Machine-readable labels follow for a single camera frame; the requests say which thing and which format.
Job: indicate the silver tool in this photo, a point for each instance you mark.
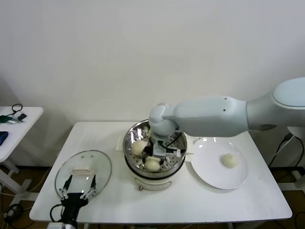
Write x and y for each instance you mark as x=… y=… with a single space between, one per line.
x=17 y=121

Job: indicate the blue object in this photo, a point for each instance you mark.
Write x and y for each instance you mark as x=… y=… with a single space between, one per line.
x=3 y=137

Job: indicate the black power adapter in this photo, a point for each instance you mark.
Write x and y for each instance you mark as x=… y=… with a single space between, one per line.
x=287 y=137

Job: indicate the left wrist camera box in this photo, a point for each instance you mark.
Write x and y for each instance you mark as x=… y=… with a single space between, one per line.
x=56 y=225

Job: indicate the steel perforated steamer basket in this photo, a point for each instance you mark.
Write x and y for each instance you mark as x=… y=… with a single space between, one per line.
x=175 y=162

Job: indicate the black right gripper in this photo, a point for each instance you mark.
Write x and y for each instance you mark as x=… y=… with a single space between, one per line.
x=148 y=150

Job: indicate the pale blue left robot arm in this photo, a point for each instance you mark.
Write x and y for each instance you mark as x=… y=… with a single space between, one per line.
x=71 y=226

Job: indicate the white round plate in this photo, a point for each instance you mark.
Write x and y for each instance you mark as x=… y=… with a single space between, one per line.
x=214 y=167

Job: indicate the small black object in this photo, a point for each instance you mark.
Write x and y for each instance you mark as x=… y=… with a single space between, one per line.
x=22 y=116

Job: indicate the green tool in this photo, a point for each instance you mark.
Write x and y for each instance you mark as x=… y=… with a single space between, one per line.
x=4 y=118

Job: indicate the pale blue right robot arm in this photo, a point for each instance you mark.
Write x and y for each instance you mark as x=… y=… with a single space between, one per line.
x=209 y=117

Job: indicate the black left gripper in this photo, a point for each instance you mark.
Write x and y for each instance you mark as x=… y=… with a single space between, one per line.
x=74 y=204

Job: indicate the small white table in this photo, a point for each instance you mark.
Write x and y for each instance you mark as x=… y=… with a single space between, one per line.
x=21 y=133

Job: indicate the white electric cooker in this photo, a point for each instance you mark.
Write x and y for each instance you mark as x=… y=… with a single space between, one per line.
x=152 y=183

